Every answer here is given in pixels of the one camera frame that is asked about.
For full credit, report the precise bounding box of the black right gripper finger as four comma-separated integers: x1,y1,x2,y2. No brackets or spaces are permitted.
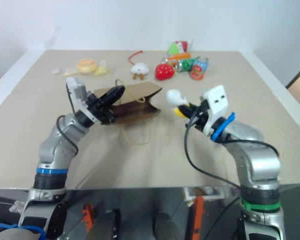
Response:
178,101,201,113
180,109,199,120

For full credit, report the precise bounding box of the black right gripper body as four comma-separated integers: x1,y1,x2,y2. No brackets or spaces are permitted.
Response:
187,99,212,133

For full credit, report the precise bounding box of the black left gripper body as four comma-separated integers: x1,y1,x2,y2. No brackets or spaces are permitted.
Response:
86,91,116,125

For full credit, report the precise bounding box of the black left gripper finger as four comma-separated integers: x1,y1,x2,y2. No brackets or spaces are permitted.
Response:
99,85,126,103
104,89,127,108

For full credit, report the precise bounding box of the white and yellow plush toy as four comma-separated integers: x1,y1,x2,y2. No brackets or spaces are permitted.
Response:
165,88,191,119

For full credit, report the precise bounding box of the brown paper bag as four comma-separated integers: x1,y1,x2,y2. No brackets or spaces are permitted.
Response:
93,78,164,146

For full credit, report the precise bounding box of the red strawberry plush toy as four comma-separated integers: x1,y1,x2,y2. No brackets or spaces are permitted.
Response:
154,62,177,82

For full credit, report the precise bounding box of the yellow snack in clear wrapper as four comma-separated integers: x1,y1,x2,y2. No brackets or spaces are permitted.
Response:
93,59,112,76

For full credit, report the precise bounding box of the wrapped round bread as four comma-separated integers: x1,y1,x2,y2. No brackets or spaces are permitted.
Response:
75,58,99,74

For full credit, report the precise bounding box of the red and blue can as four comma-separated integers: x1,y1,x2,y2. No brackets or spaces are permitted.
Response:
189,55,210,81

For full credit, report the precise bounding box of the green drink can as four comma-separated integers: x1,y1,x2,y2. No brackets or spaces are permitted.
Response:
174,57,199,74

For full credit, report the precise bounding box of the orange carrot toy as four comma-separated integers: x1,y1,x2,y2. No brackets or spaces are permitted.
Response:
166,51,192,61

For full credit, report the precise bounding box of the green and red snack packet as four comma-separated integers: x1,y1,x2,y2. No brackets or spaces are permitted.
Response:
166,39,194,57

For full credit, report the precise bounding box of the white box under table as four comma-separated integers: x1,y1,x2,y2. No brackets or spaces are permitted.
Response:
183,185,233,207

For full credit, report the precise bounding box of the orange upright bar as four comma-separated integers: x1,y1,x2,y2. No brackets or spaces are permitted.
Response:
193,195,205,240

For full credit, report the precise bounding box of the orange clamp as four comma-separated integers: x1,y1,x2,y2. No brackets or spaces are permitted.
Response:
81,202,95,233

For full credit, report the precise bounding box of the dark rounded shape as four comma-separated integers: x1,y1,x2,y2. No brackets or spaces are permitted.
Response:
97,208,123,240

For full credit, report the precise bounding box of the white connector on floor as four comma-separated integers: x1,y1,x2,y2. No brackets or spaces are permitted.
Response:
8,199,25,214

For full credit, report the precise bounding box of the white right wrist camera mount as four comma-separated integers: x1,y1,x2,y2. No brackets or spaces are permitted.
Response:
200,84,230,138

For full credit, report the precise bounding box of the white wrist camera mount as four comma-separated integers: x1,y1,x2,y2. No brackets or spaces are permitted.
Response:
65,76,103,126
200,84,230,138

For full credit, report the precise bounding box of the blue wrist cable tie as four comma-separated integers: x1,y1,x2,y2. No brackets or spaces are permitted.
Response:
210,111,237,143

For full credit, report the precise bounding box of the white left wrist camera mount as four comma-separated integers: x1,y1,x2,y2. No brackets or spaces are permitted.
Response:
65,76,103,126

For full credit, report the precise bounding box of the white chicken plush red string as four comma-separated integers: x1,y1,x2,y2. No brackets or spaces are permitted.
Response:
127,49,151,81

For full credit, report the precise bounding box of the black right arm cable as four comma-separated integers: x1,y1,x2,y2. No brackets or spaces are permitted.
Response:
183,108,244,208

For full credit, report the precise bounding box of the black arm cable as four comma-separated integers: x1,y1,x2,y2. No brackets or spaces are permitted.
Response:
55,114,80,161
183,108,244,208

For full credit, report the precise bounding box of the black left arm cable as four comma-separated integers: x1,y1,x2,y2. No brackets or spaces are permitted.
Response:
55,114,80,161

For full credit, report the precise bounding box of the blue cable tie on shoulder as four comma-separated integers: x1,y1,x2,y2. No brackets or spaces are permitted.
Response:
0,223,48,240

